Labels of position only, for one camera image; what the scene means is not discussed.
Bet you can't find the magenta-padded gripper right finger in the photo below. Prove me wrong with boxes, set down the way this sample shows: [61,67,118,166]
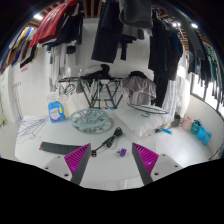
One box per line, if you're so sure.
[131,142,184,186]

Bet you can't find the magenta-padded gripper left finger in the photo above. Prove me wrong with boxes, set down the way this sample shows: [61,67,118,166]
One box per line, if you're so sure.
[42,142,92,186]

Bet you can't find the purple charger block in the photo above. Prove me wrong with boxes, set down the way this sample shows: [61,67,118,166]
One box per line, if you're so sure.
[116,147,128,158]

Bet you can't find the black power strip orange ends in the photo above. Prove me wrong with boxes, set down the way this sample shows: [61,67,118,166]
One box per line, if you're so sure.
[39,141,98,158]

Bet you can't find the white pillow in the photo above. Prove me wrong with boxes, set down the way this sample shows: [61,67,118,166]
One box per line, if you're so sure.
[114,103,174,138]

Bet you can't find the round grey-green clip hanger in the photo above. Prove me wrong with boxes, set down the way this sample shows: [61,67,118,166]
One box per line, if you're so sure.
[69,107,114,135]

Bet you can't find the teal clothes hanger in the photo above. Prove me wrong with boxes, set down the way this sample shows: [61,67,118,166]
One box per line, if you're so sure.
[127,103,169,118]

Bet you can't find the blue detergent bottle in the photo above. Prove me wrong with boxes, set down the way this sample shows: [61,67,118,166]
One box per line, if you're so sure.
[47,93,67,124]

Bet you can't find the pink bucket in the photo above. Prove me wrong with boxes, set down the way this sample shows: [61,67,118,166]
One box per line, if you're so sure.
[181,115,194,132]

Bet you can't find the teal bucket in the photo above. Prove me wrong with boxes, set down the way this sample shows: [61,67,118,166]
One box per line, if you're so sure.
[190,119,202,135]

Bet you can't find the blue bucket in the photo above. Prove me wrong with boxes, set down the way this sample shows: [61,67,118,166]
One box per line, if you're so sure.
[196,125,207,141]
[201,131,212,146]

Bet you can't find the grey garment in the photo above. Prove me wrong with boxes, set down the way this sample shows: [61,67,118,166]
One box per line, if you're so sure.
[121,71,158,106]

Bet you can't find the black folding drying rack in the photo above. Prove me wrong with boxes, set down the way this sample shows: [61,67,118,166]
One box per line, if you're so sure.
[59,76,124,110]

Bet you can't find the window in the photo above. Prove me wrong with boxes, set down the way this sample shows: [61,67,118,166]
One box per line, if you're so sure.
[191,76,224,116]

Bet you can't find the hanging clothes row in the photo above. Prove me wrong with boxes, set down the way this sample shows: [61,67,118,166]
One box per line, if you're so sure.
[0,0,224,108]

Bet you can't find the blue handle tool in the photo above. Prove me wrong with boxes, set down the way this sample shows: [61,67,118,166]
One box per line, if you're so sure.
[160,127,174,136]

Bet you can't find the black power cable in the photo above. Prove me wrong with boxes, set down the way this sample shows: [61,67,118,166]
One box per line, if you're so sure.
[91,126,124,157]

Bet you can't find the purple wire hangers pile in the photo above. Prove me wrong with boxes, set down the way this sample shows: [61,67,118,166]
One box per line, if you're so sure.
[15,115,50,145]

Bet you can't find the metal wire rack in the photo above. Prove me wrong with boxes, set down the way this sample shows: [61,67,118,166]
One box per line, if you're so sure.
[211,144,224,161]

